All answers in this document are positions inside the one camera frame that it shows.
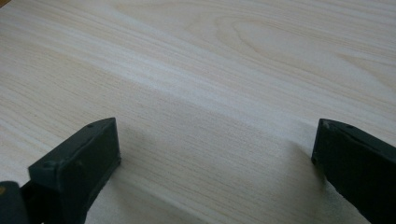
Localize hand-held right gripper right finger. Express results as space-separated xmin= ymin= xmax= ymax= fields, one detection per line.
xmin=311 ymin=118 xmax=396 ymax=224

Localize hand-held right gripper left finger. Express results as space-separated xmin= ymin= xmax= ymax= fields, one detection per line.
xmin=20 ymin=117 xmax=122 ymax=224

